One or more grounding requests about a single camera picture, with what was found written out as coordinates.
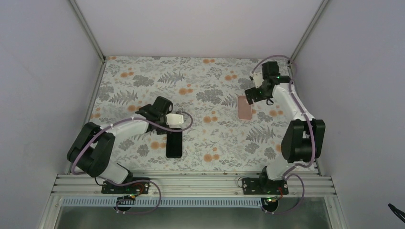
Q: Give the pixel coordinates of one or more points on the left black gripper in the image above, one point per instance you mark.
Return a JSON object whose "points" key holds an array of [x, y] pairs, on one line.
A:
{"points": [[160, 130]]}

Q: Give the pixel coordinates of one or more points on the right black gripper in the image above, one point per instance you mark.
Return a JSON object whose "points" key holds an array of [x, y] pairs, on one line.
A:
{"points": [[255, 98]]}

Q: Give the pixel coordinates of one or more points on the pink phone case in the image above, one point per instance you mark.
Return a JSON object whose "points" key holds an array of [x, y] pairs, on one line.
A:
{"points": [[244, 109]]}

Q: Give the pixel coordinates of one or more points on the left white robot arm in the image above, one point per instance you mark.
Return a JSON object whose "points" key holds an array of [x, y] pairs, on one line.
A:
{"points": [[92, 149]]}

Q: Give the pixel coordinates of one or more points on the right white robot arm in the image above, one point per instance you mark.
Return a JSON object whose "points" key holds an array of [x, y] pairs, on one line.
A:
{"points": [[302, 142]]}

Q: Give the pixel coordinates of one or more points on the floral table mat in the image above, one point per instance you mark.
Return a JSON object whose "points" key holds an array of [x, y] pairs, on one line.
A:
{"points": [[208, 90]]}

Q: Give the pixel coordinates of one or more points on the black object at edge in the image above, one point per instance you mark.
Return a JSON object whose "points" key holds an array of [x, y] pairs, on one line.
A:
{"points": [[397, 212]]}

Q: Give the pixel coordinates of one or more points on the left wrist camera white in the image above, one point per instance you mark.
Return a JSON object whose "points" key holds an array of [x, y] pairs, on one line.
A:
{"points": [[174, 119]]}

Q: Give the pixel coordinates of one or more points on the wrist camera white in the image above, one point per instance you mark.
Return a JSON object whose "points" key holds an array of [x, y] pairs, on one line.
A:
{"points": [[174, 119], [258, 79]]}

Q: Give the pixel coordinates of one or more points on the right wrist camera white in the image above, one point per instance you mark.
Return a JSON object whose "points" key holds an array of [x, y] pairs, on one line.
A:
{"points": [[258, 79]]}

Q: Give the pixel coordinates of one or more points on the aluminium mounting rail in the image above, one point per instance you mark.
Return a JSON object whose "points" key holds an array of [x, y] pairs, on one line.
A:
{"points": [[213, 185]]}

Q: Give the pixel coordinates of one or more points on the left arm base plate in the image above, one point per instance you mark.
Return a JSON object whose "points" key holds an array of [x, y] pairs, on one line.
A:
{"points": [[136, 188]]}

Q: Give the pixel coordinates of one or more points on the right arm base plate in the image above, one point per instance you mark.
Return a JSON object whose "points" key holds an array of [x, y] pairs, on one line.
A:
{"points": [[258, 186]]}

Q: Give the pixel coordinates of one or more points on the slotted cable duct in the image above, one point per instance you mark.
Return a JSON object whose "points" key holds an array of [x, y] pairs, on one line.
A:
{"points": [[164, 202]]}

